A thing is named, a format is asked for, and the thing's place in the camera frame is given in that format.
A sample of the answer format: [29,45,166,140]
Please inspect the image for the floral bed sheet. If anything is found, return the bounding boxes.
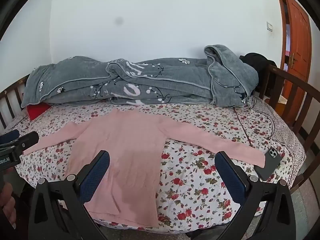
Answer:
[5,96,307,233]

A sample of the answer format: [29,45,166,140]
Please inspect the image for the black clothing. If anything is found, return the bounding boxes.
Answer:
[239,52,277,81]

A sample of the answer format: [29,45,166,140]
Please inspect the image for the grey flower-print quilt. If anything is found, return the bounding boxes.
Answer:
[21,44,259,107]

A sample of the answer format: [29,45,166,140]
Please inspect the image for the pink long-sleeved shirt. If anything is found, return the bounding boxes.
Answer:
[22,109,266,228]

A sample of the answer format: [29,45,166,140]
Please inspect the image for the brown wooden bed frame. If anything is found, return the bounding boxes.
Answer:
[0,64,320,193]

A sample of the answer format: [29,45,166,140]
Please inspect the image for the red cloth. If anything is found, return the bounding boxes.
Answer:
[26,102,52,121]

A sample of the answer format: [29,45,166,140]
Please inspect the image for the orange-brown wooden door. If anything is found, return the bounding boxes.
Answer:
[274,0,313,105]

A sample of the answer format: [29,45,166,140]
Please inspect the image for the person's left hand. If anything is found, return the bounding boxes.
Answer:
[0,181,17,227]

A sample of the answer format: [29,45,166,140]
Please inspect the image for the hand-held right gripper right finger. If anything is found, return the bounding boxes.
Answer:
[214,151,297,240]

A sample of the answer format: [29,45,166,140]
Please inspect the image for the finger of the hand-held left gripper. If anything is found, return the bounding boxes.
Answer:
[0,129,20,145]
[12,131,40,156]

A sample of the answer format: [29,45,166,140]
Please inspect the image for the dark grey smartphone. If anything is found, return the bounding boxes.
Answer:
[254,146,285,181]

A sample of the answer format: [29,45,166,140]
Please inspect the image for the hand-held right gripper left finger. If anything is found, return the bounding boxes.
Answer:
[28,150,110,240]

